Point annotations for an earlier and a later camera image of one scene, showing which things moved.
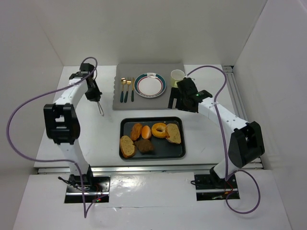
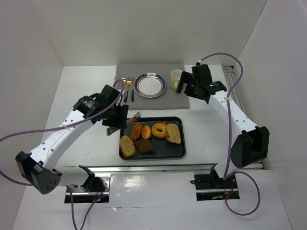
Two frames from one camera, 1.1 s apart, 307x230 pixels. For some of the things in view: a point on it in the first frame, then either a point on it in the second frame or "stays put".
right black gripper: x=176 y=98 -> x=183 y=82
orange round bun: x=146 y=132 stays put
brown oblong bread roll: x=135 y=131 stays put
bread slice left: x=127 y=146 stays put
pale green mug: x=177 y=75 stays put
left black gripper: x=93 y=96 -> x=123 y=116
